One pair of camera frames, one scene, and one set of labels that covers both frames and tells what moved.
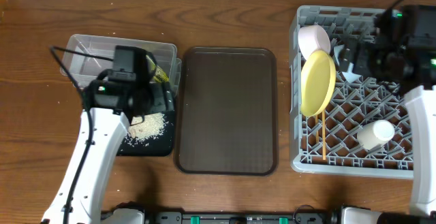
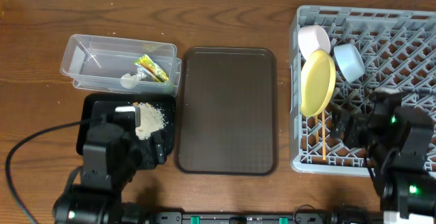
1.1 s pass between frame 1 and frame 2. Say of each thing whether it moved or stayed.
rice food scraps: stayed
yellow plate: stayed
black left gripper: moved
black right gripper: moved
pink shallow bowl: stayed
